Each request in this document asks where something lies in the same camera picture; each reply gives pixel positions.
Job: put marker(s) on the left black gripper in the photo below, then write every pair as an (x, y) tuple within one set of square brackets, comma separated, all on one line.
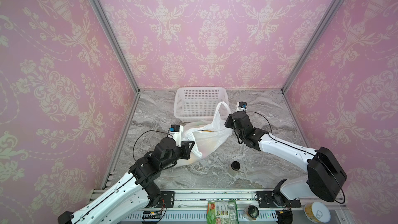
[(185, 145)]

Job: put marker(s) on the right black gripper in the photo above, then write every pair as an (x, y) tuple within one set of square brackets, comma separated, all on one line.
[(230, 121)]

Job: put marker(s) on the white plastic bag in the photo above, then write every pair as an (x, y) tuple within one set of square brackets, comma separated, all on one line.
[(208, 137)]

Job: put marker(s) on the white perforated plastic basket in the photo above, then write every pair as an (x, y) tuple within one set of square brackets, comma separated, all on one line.
[(201, 103)]

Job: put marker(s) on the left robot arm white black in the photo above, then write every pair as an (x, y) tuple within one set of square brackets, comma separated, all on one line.
[(135, 190)]

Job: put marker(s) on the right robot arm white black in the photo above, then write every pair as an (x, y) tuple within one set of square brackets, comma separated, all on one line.
[(324, 177)]

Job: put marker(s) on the small black-lidded jar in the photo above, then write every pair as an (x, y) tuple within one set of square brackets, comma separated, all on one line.
[(234, 168)]

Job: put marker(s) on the green snack package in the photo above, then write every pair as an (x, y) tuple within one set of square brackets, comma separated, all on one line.
[(222, 212)]

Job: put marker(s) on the black round lid object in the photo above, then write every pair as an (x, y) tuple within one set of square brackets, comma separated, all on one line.
[(251, 212)]

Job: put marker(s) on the tin can white lid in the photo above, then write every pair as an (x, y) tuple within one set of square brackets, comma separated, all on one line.
[(317, 213)]

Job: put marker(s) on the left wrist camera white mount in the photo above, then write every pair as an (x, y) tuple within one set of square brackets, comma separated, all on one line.
[(176, 131)]

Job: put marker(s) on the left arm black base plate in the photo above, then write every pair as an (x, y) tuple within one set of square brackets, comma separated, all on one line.
[(166, 200)]

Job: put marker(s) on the aluminium frame rail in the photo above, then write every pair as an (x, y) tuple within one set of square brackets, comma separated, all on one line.
[(196, 198)]

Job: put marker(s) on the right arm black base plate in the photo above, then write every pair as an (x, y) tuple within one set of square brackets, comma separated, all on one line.
[(268, 199)]

